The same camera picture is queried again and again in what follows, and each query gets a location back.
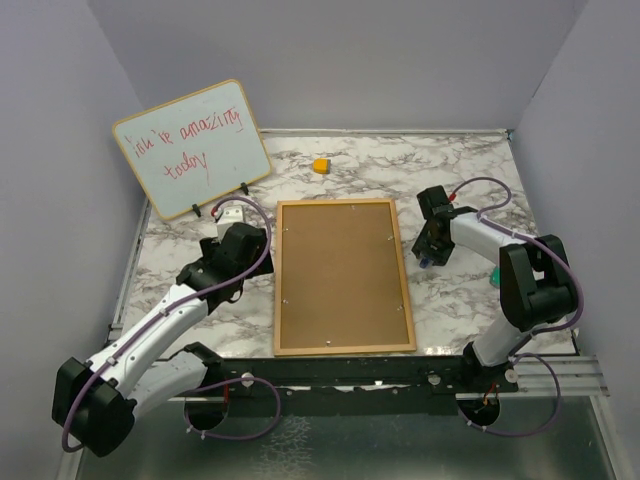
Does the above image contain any yellow picture frame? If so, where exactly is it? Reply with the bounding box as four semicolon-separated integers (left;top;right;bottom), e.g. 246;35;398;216
273;198;417;356

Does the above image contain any small whiteboard yellow rim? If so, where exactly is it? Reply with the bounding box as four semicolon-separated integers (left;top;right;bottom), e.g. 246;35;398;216
112;79;272;220

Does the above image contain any teal green cube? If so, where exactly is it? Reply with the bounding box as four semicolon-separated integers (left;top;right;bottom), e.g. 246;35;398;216
489;267;500;288

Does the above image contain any aluminium extrusion rail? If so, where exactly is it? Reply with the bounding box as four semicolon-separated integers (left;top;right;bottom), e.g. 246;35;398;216
515;356;610;398

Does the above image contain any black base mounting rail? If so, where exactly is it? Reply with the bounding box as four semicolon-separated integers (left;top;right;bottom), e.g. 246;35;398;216
189;355;518;417

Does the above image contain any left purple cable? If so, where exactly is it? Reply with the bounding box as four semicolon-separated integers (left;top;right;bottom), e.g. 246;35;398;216
60;198;284;454

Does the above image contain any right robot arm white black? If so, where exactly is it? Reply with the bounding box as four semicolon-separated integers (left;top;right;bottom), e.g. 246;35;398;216
412;186;584;391

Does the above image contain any yellow grey eraser block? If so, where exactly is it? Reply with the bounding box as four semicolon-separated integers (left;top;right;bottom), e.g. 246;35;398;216
312;158;331;175

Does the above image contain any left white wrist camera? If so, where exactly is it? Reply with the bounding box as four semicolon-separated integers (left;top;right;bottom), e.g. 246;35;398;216
215;205;245;240

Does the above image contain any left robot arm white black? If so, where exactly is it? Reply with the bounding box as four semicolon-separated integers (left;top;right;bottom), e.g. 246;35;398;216
52;222;273;457

